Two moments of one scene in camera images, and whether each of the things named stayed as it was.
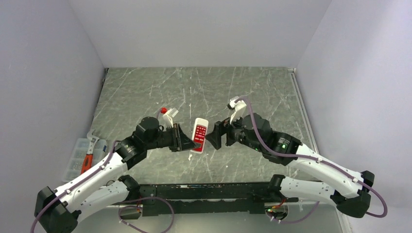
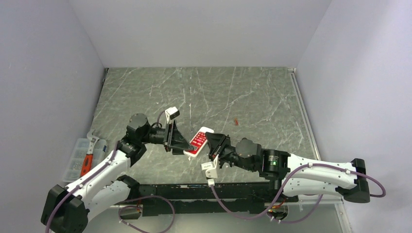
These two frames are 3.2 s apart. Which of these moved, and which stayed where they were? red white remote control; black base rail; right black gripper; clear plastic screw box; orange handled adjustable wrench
Moved: red white remote control; right black gripper
Stayed: black base rail; orange handled adjustable wrench; clear plastic screw box
